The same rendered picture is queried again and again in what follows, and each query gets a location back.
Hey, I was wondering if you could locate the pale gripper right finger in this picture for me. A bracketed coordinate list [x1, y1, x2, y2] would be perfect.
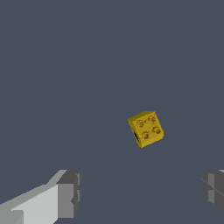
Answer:
[199, 169, 224, 216]

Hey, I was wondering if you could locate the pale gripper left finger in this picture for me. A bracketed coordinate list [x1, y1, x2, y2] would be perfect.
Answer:
[0, 169, 83, 224]

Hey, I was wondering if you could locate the yellow studded toy brick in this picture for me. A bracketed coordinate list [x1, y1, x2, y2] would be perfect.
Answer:
[127, 109, 165, 149]

